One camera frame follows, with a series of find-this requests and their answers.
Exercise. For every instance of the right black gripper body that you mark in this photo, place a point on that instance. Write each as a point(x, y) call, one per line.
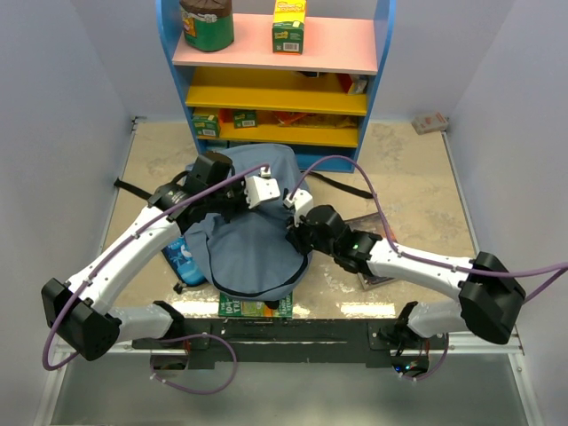
point(306, 240)

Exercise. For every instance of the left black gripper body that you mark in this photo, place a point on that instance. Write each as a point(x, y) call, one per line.
point(229, 201)

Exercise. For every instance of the blue student backpack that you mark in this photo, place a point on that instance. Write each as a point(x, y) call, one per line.
point(249, 257)

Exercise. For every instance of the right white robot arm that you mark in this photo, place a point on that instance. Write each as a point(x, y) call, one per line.
point(482, 296)

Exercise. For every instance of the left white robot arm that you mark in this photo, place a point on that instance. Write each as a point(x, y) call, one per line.
point(81, 309)

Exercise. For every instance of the teal boxes bottom shelf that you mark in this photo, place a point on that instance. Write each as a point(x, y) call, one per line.
point(217, 145)

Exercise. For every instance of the blue dinosaur pencil case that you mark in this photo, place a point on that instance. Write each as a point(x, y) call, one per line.
point(180, 259)

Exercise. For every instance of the green box left shelf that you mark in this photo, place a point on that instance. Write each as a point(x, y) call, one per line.
point(206, 125)

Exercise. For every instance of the green box shelf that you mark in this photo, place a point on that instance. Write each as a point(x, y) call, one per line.
point(206, 125)
point(244, 118)

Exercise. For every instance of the green box middle shelf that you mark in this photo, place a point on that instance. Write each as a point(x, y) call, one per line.
point(244, 118)

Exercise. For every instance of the orange snack packets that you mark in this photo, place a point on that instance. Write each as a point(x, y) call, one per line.
point(315, 121)

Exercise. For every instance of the green treehouse book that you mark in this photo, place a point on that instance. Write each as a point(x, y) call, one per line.
point(233, 308)

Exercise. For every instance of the blue pink yellow shelf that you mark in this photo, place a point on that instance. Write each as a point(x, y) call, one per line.
point(248, 75)

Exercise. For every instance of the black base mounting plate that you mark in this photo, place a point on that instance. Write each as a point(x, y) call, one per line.
point(356, 341)

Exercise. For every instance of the red packet middle shelf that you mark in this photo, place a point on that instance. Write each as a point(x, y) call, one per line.
point(353, 84)

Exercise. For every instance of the small red white box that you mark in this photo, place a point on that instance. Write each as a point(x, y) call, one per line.
point(430, 122)

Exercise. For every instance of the green brown canister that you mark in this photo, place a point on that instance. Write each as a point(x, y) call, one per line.
point(207, 24)

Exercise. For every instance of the yellow green carton top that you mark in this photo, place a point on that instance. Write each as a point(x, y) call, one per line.
point(288, 25)

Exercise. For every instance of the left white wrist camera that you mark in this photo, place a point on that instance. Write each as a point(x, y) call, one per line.
point(261, 188)

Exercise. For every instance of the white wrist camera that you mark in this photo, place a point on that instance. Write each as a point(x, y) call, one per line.
point(300, 203)
point(261, 188)

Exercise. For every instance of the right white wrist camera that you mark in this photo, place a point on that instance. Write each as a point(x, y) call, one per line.
point(300, 203)

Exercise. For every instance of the aluminium frame rail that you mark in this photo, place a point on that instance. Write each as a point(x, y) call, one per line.
point(284, 365)

